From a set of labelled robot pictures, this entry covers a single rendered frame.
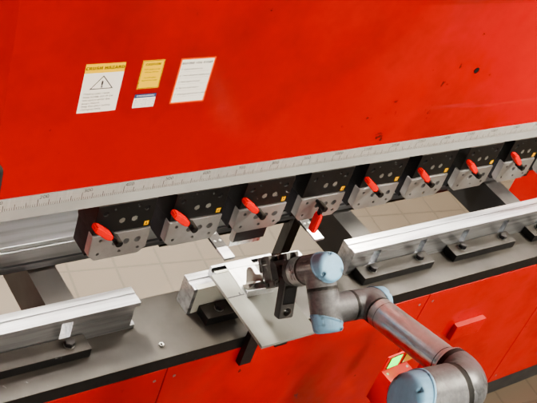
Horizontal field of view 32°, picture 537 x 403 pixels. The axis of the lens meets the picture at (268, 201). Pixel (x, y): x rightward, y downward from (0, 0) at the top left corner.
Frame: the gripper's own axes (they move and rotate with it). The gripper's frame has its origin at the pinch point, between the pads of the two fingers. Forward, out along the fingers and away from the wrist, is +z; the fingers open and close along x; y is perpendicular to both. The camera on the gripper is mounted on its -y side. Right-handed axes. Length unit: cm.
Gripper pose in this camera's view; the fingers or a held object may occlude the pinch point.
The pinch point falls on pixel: (256, 286)
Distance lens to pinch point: 253.1
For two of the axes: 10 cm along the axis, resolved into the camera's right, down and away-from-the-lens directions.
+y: -1.7, -9.8, 0.7
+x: -8.3, 1.1, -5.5
